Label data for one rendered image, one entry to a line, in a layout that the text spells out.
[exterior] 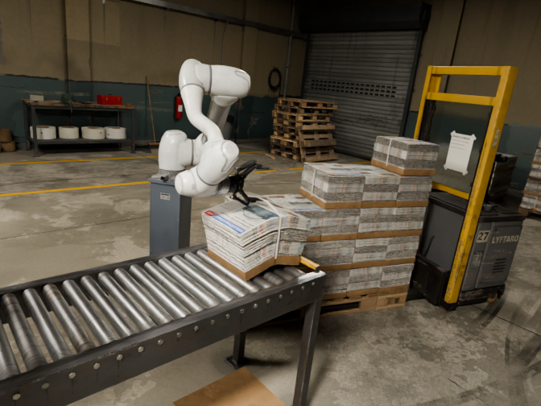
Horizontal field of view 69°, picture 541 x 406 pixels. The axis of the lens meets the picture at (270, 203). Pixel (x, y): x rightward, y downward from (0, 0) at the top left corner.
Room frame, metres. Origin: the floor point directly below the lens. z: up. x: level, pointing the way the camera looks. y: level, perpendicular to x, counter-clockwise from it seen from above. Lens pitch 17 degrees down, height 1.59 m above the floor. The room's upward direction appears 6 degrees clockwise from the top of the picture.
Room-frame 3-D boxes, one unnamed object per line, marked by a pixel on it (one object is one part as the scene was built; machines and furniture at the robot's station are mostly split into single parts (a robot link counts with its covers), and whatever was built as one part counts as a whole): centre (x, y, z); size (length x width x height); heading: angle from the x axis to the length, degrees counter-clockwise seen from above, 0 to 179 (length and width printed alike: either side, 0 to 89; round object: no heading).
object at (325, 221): (2.66, -0.29, 0.42); 1.17 x 0.39 x 0.83; 114
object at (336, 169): (2.73, -0.41, 1.06); 0.37 x 0.29 x 0.01; 24
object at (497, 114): (2.82, -1.48, 0.97); 0.09 x 0.09 x 1.75; 24
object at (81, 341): (1.13, 0.63, 0.77); 0.47 x 0.05 x 0.05; 43
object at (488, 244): (3.28, -1.69, 0.40); 0.69 x 0.55 x 0.80; 24
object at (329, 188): (2.72, -0.41, 0.95); 0.38 x 0.29 x 0.23; 24
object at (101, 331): (1.17, 0.58, 0.77); 0.47 x 0.05 x 0.05; 43
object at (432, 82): (3.43, -1.22, 0.97); 0.09 x 0.09 x 1.75; 24
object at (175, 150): (2.27, 0.58, 1.17); 0.18 x 0.16 x 0.22; 109
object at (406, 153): (2.95, -0.95, 0.65); 0.39 x 0.30 x 1.29; 24
